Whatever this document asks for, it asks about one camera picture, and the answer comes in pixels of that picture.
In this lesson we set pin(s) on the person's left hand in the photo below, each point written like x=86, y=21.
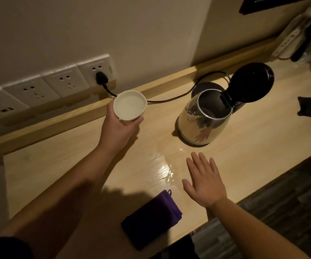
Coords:
x=115, y=134

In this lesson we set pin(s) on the person's right hand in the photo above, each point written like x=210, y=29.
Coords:
x=206, y=186

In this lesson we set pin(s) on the white paper cup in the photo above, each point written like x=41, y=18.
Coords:
x=129, y=105

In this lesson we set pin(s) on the stainless steel electric kettle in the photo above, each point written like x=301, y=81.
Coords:
x=193, y=126

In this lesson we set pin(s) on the purple cloth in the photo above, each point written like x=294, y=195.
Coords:
x=150, y=223

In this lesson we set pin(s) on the person's left forearm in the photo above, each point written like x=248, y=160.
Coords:
x=63, y=199

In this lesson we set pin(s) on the person's right forearm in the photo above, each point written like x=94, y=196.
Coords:
x=252, y=234

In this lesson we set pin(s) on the black trousers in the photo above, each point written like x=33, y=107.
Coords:
x=179, y=249

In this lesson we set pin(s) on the black left sleeve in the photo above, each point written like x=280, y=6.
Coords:
x=4, y=249

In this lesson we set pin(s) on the white bottle with label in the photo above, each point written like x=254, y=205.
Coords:
x=289, y=40

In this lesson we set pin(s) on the tall black slim object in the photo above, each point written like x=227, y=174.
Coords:
x=309, y=35

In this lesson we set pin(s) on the black television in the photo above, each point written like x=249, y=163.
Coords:
x=266, y=3

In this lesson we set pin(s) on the white wall power socket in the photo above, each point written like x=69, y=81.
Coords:
x=90, y=66
x=31, y=90
x=66, y=80

